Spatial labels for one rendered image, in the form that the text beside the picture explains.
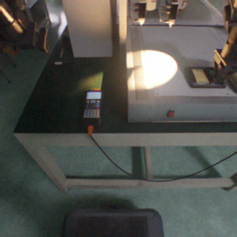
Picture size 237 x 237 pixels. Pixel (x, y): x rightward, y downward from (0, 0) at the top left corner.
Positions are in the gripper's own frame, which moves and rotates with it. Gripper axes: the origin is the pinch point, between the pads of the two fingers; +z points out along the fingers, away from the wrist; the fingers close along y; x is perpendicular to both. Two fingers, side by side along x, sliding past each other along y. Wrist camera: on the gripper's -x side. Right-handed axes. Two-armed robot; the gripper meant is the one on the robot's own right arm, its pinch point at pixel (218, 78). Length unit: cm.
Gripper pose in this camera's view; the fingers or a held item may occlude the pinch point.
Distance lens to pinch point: 75.9
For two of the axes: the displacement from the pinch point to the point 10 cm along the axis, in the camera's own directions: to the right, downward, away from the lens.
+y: 0.1, -7.6, 6.4
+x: -10.0, 0.1, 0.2
